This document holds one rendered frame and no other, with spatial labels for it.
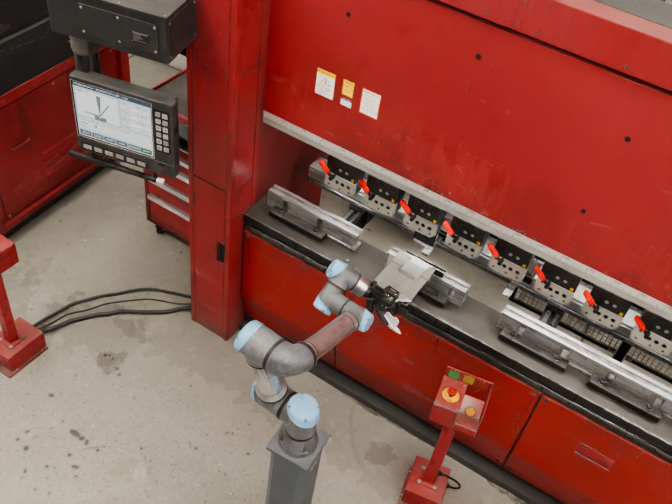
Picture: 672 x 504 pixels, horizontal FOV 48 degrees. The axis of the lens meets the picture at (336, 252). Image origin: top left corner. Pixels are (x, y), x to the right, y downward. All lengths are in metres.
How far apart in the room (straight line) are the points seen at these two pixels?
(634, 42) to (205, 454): 2.59
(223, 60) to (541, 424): 2.03
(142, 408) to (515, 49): 2.47
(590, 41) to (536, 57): 0.19
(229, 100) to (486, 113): 1.04
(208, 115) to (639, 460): 2.27
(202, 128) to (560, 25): 1.57
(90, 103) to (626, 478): 2.69
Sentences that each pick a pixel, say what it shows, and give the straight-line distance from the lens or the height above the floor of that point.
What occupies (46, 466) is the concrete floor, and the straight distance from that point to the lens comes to 3.83.
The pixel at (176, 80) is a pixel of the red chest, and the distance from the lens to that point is 4.28.
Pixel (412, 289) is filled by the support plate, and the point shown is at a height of 1.00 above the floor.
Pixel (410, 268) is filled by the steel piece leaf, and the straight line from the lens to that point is 3.25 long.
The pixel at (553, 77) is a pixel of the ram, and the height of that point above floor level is 2.05.
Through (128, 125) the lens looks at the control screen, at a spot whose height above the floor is 1.44.
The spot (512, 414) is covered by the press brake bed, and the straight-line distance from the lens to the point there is 3.47.
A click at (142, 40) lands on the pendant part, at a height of 1.83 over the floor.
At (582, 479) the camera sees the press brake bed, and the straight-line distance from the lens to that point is 3.60.
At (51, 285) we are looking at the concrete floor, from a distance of 4.52.
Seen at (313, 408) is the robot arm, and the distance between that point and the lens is 2.73.
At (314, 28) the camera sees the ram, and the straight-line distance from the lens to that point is 2.99.
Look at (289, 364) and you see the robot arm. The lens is 2.36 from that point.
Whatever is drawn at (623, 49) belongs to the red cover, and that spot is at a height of 2.23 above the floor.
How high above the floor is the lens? 3.26
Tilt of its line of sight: 44 degrees down
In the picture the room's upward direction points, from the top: 10 degrees clockwise
